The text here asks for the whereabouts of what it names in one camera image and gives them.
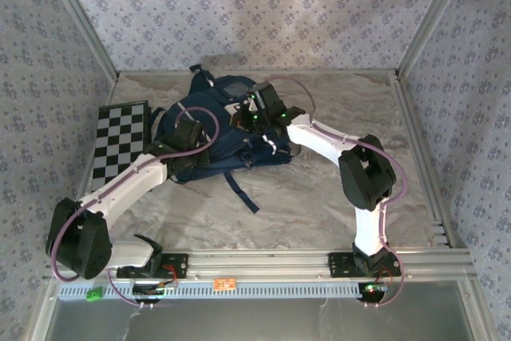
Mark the grey metal sheet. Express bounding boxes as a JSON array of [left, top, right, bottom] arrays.
[[31, 280, 492, 341]]

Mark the small left circuit board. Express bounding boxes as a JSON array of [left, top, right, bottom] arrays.
[[133, 280, 180, 298]]

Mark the navy blue backpack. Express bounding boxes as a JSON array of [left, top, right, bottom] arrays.
[[145, 64, 303, 214]]

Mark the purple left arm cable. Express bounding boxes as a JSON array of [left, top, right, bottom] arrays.
[[50, 106, 220, 310]]

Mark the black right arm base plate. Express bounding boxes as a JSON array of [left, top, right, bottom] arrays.
[[327, 252, 402, 278]]

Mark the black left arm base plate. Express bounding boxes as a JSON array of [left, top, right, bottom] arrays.
[[116, 252, 189, 280]]

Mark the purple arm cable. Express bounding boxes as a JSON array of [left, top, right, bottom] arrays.
[[50, 106, 220, 310], [269, 76, 408, 310]]

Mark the grey slotted cable duct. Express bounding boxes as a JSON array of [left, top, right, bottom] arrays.
[[58, 281, 365, 300]]

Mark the black grey folding chessboard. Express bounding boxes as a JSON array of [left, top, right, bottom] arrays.
[[90, 100, 153, 194]]

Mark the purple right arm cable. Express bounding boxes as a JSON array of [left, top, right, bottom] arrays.
[[269, 76, 408, 310]]

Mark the aluminium frame post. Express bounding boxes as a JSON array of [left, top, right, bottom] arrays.
[[394, 0, 476, 81], [39, 0, 120, 82]]

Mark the aluminium mounting rail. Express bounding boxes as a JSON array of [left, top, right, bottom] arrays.
[[43, 248, 478, 281]]

